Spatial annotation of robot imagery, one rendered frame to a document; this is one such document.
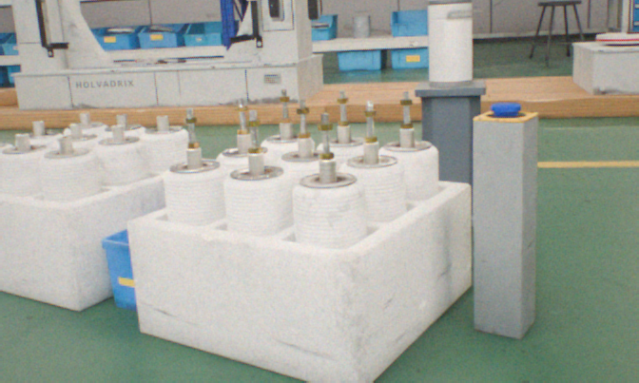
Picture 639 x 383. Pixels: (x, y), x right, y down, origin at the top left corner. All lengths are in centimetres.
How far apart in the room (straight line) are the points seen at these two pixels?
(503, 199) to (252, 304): 37
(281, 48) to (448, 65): 175
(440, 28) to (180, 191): 71
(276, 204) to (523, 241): 34
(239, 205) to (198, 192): 9
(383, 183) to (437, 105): 54
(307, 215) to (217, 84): 235
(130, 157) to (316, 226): 53
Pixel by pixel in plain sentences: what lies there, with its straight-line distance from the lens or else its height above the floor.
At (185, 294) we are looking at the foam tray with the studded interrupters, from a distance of 100.
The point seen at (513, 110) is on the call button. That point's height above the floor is 32.
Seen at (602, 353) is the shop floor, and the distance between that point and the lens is 101.
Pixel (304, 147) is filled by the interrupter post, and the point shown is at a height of 27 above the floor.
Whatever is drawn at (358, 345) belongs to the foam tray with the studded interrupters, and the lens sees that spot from 85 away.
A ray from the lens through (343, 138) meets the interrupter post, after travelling 112.
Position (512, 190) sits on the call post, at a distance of 95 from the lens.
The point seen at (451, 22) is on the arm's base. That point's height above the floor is 43.
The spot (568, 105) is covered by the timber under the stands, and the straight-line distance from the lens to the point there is 293.
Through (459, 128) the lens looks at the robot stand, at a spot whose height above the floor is 21.
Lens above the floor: 46
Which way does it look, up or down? 13 degrees down
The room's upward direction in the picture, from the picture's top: 3 degrees counter-clockwise
